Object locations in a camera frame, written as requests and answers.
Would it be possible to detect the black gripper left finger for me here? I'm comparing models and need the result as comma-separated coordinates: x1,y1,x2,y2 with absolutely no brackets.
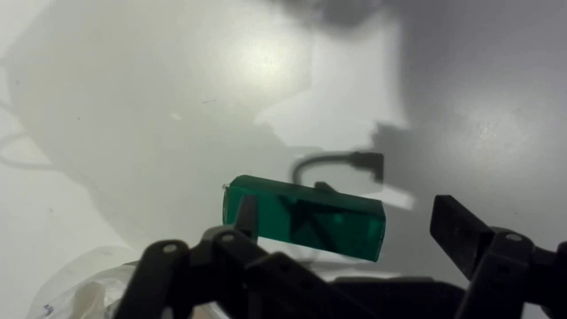
235,193,261,241

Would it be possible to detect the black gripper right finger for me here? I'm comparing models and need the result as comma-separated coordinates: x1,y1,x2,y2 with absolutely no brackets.
430,193,497,280

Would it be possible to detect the green block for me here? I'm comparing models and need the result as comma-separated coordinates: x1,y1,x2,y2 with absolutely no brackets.
222,173,389,264

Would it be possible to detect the white plastic bag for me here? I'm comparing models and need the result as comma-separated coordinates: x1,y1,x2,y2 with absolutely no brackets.
26,244,236,319

